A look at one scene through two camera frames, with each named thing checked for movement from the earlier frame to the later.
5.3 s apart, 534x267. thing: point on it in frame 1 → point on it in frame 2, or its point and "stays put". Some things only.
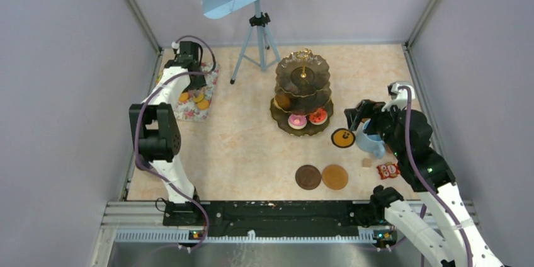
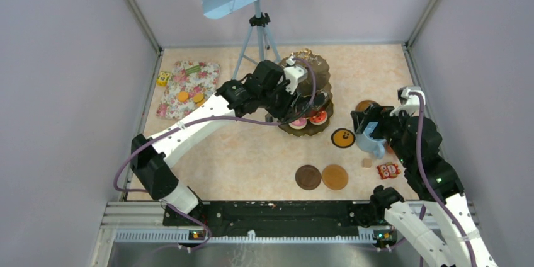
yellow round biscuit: x=199 y=97 stays put
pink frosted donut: x=297 y=121 stays put
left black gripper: x=199 y=82 → x=290 y=102
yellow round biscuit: x=184 y=97 stays put
